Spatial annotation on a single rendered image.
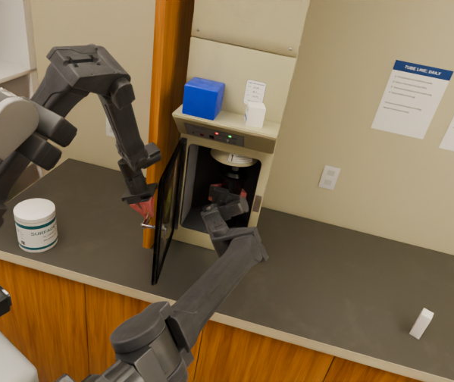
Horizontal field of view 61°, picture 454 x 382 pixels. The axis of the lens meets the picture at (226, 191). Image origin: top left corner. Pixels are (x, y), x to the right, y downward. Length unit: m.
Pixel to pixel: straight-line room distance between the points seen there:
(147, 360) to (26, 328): 1.37
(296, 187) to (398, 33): 0.74
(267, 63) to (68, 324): 1.23
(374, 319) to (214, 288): 0.91
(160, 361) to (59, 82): 0.47
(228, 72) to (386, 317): 1.00
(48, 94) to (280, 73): 0.70
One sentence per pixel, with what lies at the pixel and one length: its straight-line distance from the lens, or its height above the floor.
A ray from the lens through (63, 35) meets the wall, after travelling 1.95.
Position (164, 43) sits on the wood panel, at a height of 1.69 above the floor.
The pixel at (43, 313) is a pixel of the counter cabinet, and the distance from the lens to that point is 1.75.
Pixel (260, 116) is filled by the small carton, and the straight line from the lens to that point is 1.16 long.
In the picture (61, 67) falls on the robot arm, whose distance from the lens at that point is 0.72.
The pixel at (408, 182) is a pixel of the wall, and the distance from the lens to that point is 1.84.
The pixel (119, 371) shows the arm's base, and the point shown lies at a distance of 0.54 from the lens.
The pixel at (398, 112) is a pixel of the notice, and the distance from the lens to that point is 1.71.
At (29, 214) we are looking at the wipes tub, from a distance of 1.47.
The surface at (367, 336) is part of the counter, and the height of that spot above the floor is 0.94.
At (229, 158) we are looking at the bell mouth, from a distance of 1.34.
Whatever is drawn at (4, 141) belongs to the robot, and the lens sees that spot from 0.53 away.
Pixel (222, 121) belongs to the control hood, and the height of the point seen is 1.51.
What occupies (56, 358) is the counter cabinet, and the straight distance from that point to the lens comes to 1.94.
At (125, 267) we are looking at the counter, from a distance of 1.45.
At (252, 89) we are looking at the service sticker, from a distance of 1.23.
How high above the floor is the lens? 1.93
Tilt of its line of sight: 31 degrees down
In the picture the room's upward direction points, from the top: 10 degrees clockwise
